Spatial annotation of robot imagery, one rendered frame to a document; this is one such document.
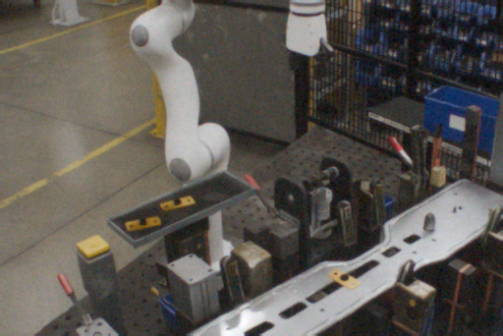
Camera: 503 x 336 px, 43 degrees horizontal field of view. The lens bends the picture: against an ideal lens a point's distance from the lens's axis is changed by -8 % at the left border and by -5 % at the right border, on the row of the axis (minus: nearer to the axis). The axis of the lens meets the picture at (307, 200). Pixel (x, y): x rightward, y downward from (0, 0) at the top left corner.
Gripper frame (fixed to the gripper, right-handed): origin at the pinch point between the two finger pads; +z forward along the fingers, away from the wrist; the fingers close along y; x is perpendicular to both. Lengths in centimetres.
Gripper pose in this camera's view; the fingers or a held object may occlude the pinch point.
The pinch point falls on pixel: (307, 70)
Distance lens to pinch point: 166.6
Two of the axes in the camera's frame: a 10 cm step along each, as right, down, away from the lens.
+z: 0.0, 8.6, 5.0
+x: 7.3, -3.4, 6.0
